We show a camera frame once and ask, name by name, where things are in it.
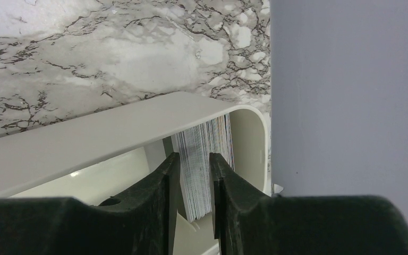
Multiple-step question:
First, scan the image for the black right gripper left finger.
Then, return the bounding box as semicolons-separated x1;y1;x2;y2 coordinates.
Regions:
0;152;181;254

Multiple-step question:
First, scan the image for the stack of white cards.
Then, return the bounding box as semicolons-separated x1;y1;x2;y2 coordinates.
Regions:
172;114;234;222

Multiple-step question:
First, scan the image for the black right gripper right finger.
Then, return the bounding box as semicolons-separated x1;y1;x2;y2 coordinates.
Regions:
209;153;408;254

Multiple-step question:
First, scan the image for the white rectangular plastic tray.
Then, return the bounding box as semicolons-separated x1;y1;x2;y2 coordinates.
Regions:
0;92;271;254

